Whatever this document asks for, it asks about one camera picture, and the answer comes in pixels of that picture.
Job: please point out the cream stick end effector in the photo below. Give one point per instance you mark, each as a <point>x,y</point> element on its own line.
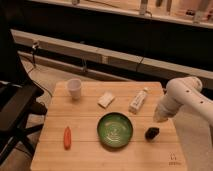
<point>158,118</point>

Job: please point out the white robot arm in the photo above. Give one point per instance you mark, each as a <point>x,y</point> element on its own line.
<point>183,91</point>

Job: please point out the small black eraser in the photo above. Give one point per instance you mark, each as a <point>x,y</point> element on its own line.
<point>151,133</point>

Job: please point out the white tube bottle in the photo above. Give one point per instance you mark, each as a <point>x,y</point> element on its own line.
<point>138,101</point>

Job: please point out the green ceramic bowl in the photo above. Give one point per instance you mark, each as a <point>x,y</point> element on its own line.
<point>114,130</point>

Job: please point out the beige sponge block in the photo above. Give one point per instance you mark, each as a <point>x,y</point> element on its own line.
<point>105,100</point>

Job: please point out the white paper cup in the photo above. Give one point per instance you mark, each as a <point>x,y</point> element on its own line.
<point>74,88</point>

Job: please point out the orange carrot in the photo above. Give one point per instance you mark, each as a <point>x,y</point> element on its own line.
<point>67,138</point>

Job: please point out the black office chair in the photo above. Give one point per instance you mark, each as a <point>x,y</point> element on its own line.
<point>18,94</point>

